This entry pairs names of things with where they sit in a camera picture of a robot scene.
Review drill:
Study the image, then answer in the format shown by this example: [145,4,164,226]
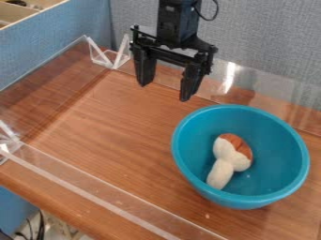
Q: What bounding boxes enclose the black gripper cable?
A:
[192,0,220,22]

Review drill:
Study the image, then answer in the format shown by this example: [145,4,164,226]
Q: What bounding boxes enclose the blue plastic bowl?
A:
[170,105,311,210]

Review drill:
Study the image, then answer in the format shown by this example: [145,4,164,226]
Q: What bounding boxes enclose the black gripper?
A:
[130,0,218,101]

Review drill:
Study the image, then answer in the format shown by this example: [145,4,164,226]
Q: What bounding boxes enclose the clear acrylic barrier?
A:
[0,120,228,240]
[117,33,321,137]
[0,37,110,142]

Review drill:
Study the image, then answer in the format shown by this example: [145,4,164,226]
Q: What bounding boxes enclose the wooden shelf box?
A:
[0,0,70,31]

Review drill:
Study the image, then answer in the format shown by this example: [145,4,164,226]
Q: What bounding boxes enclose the clear acrylic front barrier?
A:
[0,120,228,240]

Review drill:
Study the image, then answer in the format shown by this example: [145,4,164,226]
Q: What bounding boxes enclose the white brown plush mushroom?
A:
[206,133,253,189]

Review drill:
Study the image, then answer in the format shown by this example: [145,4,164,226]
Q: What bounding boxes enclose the clear acrylic left barrier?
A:
[0,37,110,142]

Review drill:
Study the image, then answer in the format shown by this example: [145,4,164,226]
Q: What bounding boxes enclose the black cables under table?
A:
[0,209,48,240]

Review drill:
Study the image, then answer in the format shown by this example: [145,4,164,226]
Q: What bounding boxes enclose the clear acrylic back barrier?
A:
[117,33,321,137]

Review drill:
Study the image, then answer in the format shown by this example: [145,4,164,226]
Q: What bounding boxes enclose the clear acrylic corner bracket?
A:
[86,35,131,69]

